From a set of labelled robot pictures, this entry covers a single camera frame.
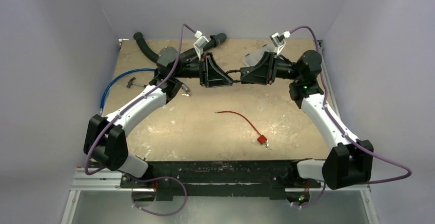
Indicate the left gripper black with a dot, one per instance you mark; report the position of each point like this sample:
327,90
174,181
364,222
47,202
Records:
211,75

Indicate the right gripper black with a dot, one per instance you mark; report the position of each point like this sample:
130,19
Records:
269,67

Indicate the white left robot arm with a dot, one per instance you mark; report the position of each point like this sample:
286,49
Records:
106,136

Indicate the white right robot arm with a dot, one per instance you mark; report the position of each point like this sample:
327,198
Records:
349,161

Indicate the clear plastic organizer box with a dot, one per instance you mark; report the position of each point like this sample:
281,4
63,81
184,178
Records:
252,58

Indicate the small hammer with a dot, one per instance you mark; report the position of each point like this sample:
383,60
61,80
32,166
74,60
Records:
132,82

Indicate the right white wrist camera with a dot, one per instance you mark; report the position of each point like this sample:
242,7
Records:
279,41

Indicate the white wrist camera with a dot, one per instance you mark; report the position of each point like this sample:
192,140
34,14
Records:
279,41
200,43

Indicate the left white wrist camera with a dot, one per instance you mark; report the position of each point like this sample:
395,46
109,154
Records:
200,43

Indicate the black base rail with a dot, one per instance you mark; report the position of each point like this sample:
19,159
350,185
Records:
219,178

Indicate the aluminium frame rail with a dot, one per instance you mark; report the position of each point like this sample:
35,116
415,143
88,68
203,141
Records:
99,198

